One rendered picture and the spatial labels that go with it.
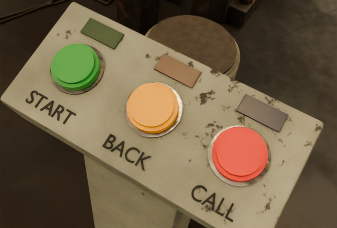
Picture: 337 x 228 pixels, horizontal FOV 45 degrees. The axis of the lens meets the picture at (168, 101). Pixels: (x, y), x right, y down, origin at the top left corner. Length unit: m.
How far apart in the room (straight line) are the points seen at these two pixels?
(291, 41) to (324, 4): 0.25
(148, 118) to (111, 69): 0.06
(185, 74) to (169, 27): 0.19
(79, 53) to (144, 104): 0.07
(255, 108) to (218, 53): 0.18
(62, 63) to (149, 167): 0.11
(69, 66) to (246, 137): 0.15
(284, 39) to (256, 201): 1.07
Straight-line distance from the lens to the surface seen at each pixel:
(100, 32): 0.36
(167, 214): 0.37
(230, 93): 0.32
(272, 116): 0.32
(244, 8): 1.30
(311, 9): 1.50
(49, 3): 1.36
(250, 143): 0.30
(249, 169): 0.30
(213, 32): 0.51
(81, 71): 0.33
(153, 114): 0.31
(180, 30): 0.51
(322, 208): 1.03
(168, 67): 0.33
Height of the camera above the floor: 0.86
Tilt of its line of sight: 52 degrees down
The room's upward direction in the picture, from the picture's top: 8 degrees clockwise
